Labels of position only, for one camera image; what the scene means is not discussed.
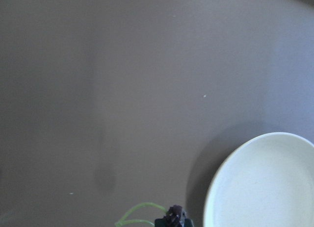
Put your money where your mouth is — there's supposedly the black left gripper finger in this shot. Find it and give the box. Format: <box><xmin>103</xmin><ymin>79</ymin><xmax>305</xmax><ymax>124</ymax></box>
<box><xmin>155</xmin><ymin>207</ymin><xmax>193</xmax><ymax>227</ymax></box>

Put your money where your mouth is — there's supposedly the cream round plate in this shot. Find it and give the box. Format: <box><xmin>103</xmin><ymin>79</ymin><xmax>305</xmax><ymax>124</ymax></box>
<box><xmin>203</xmin><ymin>132</ymin><xmax>314</xmax><ymax>227</ymax></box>

